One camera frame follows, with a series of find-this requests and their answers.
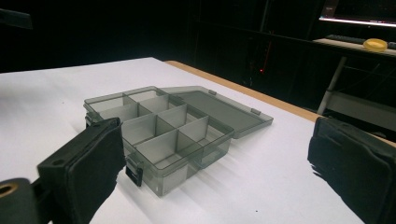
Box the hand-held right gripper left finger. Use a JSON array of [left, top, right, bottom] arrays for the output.
[[36, 117, 127, 224]]

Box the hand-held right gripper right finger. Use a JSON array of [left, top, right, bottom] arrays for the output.
[[307, 116, 396, 224]]

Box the grey transparent compartment box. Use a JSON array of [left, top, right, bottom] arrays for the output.
[[83, 85, 275, 198]]

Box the wooden desk with metal legs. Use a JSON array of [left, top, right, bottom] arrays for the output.
[[312, 37, 396, 133]]

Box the yellow round object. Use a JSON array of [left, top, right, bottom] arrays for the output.
[[362, 37, 389, 52]]

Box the black keyboard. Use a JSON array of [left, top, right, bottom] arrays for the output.
[[325, 34, 396, 50]]

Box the computer monitor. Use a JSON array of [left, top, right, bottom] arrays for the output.
[[318, 0, 396, 29]]

